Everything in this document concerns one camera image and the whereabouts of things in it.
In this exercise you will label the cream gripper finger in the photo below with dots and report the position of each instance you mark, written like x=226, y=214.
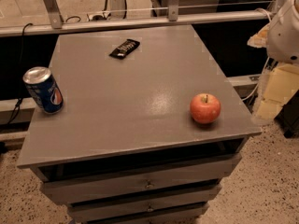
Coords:
x=259, y=40
x=282, y=84

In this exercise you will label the black rxbar chocolate wrapper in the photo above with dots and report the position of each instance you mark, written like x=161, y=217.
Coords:
x=121, y=51

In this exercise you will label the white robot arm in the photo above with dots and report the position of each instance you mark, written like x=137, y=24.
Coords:
x=282, y=43

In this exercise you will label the red apple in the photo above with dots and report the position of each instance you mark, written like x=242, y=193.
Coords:
x=205, y=108

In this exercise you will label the grey drawer cabinet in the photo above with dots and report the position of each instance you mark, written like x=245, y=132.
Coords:
x=125, y=149

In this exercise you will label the white power strip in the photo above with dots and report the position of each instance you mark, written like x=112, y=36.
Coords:
x=98, y=16

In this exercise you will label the grey metal railing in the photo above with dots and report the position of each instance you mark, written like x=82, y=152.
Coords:
x=43, y=17

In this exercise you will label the blue pepsi can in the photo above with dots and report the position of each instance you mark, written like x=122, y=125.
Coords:
x=42, y=86

